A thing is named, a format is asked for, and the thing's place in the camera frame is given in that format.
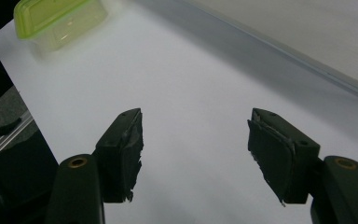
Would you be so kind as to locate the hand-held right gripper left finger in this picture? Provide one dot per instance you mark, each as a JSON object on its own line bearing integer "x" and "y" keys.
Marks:
{"x": 118, "y": 155}

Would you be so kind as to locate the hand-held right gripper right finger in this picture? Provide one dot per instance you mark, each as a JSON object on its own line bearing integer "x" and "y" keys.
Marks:
{"x": 279, "y": 155}

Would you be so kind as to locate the green plastic food container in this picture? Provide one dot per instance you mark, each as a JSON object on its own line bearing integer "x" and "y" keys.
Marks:
{"x": 56, "y": 21}

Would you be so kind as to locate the aluminium rail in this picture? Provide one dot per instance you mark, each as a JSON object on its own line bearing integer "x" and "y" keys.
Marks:
{"x": 15, "y": 132}

